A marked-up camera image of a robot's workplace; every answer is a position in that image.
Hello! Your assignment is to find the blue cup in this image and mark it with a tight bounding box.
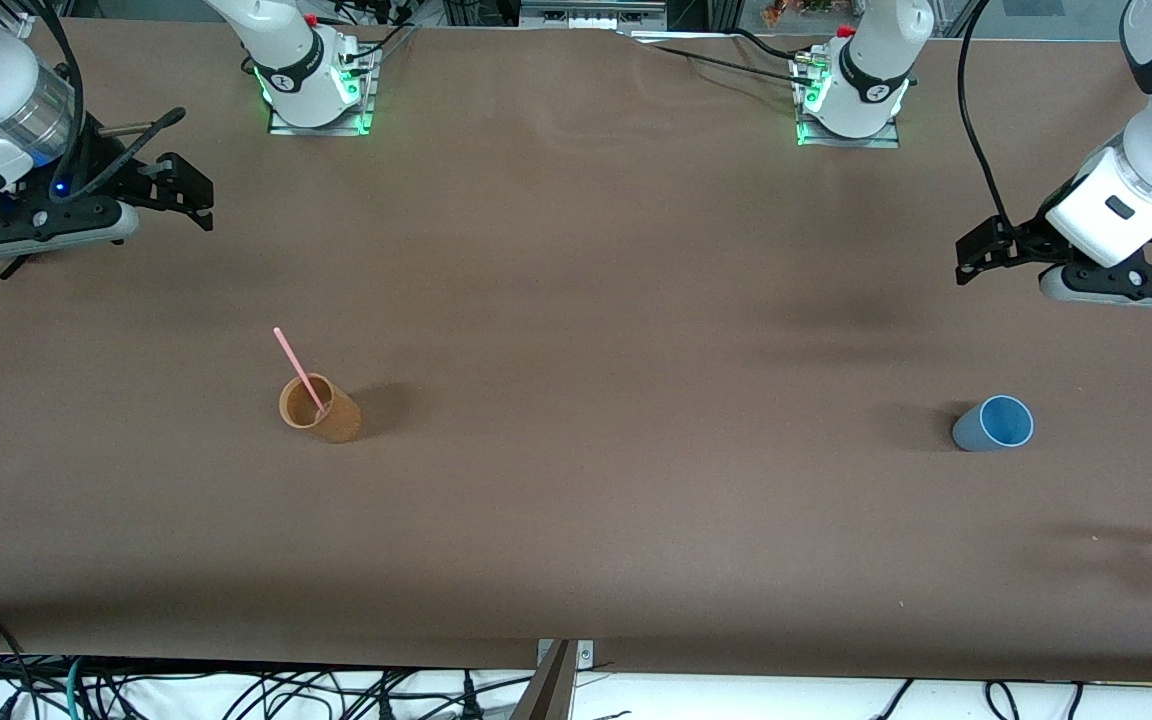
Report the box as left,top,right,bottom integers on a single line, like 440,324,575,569
952,395,1035,453

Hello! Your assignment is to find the pink straw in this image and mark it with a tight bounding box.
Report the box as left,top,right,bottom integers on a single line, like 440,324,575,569
273,327,327,419

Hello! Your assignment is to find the brown cup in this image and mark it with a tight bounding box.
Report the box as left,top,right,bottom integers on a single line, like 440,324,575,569
278,373,363,444

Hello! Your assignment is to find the grey equipment box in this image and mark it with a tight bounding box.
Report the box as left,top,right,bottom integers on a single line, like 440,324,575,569
519,0,669,31

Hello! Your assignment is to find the dark wedge-shaped stand leg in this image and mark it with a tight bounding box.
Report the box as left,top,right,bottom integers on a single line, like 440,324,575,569
509,640,577,720

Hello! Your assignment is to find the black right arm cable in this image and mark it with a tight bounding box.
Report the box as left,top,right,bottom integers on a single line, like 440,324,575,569
31,0,187,201

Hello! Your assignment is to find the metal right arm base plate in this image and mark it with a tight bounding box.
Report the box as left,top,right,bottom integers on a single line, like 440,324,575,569
268,45,379,136

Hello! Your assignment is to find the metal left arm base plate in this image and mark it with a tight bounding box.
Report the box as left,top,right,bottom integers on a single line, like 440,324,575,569
796,50,902,149

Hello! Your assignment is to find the black base connector cable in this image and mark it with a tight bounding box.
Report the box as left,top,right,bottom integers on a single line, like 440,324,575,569
341,22,417,66

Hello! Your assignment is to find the short black table cable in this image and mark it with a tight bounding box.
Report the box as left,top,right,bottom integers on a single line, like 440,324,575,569
731,28,802,61

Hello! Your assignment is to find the long black table cable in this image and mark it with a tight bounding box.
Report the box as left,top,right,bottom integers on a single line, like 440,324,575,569
648,44,809,81

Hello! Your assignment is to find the small metal table bracket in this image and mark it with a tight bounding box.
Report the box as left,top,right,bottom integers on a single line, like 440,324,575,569
536,640,595,669

